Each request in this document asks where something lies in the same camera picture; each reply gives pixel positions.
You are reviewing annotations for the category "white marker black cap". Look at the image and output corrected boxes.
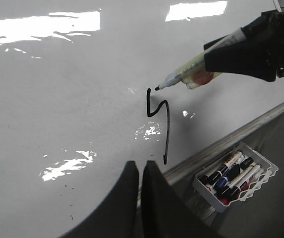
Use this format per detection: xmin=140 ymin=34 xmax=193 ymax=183
xmin=217 ymin=163 xmax=262 ymax=200

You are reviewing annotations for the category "white whiteboard with metal frame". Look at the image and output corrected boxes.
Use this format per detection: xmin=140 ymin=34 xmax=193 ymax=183
xmin=0 ymin=0 xmax=284 ymax=238

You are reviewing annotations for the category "black marker cap in tray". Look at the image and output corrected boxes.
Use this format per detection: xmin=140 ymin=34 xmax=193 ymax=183
xmin=240 ymin=157 xmax=254 ymax=170

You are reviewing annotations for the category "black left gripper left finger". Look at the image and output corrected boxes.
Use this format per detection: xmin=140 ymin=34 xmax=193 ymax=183
xmin=62 ymin=161 xmax=139 ymax=238

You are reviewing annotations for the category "blue capped marker in tray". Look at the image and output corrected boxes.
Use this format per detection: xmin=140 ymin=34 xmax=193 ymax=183
xmin=214 ymin=164 xmax=240 ymax=190

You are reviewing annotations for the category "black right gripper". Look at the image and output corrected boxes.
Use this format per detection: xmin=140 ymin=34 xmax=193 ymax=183
xmin=204 ymin=0 xmax=284 ymax=82

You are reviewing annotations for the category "white marker with taped grip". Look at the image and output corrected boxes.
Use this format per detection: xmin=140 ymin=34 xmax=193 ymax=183
xmin=155 ymin=28 xmax=246 ymax=91

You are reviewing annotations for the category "white plastic marker tray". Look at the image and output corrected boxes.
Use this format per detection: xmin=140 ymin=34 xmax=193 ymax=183
xmin=192 ymin=142 xmax=279 ymax=213

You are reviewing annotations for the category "red capped marker in tray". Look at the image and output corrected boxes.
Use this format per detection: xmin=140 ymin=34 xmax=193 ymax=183
xmin=206 ymin=173 xmax=264 ymax=206

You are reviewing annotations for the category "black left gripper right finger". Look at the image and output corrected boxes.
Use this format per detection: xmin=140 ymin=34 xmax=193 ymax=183
xmin=141 ymin=161 xmax=220 ymax=238

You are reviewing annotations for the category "black capped marker in tray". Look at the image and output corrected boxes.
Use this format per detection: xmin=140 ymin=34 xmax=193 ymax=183
xmin=199 ymin=150 xmax=245 ymax=185

